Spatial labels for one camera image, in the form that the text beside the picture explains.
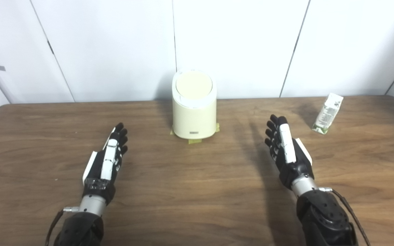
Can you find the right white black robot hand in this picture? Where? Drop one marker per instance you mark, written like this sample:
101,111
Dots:
287,150

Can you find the white green milk carton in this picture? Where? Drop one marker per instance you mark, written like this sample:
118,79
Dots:
327,114

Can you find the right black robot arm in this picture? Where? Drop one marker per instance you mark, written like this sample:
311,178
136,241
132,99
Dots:
323,218

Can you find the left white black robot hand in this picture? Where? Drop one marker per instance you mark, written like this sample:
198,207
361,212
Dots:
108,164

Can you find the cream round bin lid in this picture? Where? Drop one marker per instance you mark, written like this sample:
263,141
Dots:
193,85

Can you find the cream-colored round bin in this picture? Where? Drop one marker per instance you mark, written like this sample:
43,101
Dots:
194,119

